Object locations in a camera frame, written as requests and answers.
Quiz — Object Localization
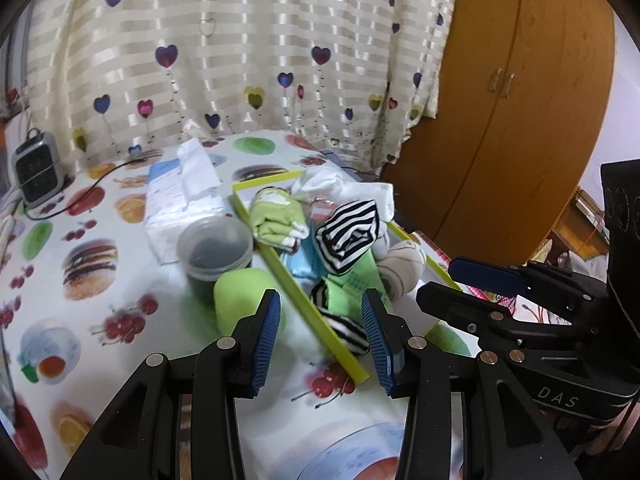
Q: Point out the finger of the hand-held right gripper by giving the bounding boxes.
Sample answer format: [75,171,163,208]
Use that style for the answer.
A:
[416,282,596,351]
[448,256,608,321]

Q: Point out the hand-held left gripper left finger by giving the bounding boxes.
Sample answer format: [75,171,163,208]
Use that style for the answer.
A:
[60,287,282,480]

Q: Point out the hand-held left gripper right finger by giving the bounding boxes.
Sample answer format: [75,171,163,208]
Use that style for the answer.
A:
[361,287,583,480]

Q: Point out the black white striped sock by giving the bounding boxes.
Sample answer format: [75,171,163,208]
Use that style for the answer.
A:
[314,200,381,276]
[309,280,371,356]

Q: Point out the grey and white sock bundle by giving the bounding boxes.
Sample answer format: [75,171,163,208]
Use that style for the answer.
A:
[377,242,426,301]

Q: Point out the green sock with label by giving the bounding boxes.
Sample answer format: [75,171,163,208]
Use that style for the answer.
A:
[322,250,383,311]

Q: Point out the light blue sock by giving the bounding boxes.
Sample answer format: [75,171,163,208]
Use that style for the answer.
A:
[282,250,323,281]

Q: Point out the green sock bundle white toes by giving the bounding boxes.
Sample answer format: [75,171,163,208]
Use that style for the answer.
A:
[249,187,311,252]

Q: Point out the green lidded jar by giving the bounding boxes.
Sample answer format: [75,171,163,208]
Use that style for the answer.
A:
[213,268,283,336]

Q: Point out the clear jar with dark contents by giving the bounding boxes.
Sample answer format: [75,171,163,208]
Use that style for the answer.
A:
[176,217,254,305]

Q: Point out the wooden furniture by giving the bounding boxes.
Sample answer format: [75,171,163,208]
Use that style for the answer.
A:
[542,187,611,266]

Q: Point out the white tissue pack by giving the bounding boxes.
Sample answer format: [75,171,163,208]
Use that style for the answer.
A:
[145,139,226,265]

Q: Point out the fruit print tablecloth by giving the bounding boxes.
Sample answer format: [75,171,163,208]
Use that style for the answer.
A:
[0,130,481,480]

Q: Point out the wooden wardrobe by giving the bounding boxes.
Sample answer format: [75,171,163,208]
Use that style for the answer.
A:
[380,0,616,263]

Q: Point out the grey space heater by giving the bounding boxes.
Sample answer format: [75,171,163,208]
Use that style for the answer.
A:
[11,130,66,209]

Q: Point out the cream striped heart curtain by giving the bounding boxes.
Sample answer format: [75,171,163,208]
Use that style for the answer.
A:
[25,0,461,171]

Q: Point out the black heater cable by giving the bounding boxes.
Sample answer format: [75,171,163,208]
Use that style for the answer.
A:
[25,160,166,221]

